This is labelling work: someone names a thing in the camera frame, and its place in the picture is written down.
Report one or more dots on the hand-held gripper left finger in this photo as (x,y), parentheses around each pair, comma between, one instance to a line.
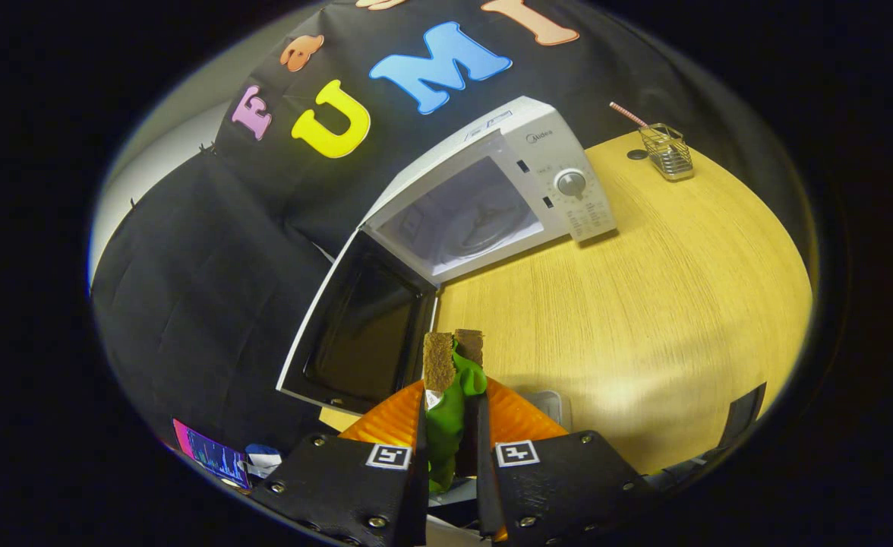
(421,471)

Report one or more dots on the brown bread lettuce sandwich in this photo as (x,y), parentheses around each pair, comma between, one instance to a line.
(446,418)

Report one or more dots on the white microwave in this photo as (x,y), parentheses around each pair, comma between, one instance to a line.
(560,137)

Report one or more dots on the small white tray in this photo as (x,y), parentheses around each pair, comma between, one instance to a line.
(547,406)

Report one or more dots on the computer monitor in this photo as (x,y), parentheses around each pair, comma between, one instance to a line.
(211,456)

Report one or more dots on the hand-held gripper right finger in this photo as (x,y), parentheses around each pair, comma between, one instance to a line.
(484,471)

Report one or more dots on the red striped straw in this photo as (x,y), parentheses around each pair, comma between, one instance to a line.
(627,114)

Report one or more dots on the small black disc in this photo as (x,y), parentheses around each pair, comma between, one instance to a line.
(637,154)

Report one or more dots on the blue cloth item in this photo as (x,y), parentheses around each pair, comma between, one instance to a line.
(263,451)

